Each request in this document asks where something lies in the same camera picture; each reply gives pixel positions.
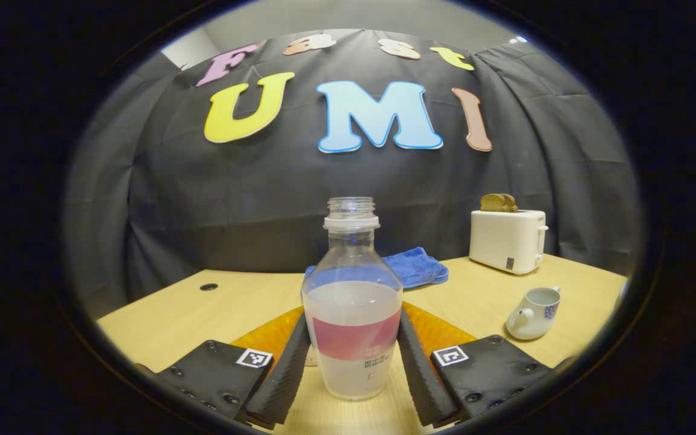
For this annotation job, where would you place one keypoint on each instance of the clear pink-label water bottle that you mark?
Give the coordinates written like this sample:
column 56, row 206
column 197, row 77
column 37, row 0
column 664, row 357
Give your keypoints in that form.
column 353, row 314

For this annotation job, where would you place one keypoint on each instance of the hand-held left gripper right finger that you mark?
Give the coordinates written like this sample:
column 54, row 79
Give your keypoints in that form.
column 420, row 374

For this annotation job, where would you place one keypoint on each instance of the white toaster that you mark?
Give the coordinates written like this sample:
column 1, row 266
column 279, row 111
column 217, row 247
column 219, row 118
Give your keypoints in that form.
column 505, row 241

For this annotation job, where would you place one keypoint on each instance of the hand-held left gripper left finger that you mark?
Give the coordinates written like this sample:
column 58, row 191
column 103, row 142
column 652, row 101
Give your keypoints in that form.
column 290, row 374

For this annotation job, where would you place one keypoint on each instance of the blue folded towel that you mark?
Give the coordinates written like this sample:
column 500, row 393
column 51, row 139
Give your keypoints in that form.
column 420, row 269

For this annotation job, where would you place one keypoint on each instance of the brown bread slice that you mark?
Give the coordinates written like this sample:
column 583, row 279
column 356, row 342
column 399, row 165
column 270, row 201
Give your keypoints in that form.
column 493, row 203
column 512, row 204

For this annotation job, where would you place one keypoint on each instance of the black backdrop cloth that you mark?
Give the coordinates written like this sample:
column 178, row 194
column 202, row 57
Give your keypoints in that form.
column 233, row 199

